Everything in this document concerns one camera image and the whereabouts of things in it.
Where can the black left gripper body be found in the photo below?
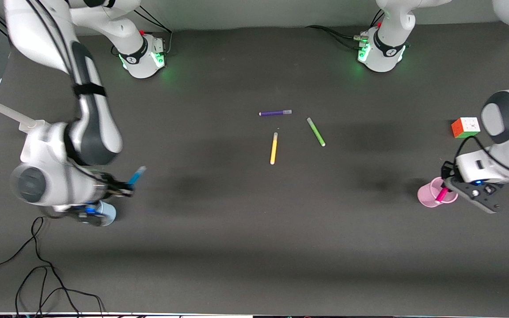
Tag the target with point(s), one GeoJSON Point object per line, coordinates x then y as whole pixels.
{"type": "Point", "coordinates": [447, 171]}

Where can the yellow marker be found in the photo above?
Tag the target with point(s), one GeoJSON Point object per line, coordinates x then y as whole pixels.
{"type": "Point", "coordinates": [274, 149]}

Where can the multicoloured puzzle cube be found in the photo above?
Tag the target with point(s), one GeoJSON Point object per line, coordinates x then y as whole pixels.
{"type": "Point", "coordinates": [465, 128]}

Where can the pink cup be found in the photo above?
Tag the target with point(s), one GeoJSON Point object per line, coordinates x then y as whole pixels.
{"type": "Point", "coordinates": [427, 196]}

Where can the green marker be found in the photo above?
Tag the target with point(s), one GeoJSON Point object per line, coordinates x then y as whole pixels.
{"type": "Point", "coordinates": [316, 131]}

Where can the blue marker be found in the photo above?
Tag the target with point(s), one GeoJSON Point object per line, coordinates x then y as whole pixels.
{"type": "Point", "coordinates": [137, 175]}

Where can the purple marker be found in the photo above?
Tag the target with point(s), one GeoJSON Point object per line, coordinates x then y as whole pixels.
{"type": "Point", "coordinates": [274, 113]}

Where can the pink marker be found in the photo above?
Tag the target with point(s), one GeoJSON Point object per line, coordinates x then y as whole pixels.
{"type": "Point", "coordinates": [442, 194]}

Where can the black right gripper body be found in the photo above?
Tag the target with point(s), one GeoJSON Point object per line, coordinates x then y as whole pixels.
{"type": "Point", "coordinates": [112, 184]}

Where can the light blue cup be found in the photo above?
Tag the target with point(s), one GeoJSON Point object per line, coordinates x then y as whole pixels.
{"type": "Point", "coordinates": [109, 214]}

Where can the white flat bar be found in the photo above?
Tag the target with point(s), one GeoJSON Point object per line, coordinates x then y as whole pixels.
{"type": "Point", "coordinates": [2, 110]}

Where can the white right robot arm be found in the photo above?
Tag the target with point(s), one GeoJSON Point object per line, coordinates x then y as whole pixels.
{"type": "Point", "coordinates": [95, 128]}

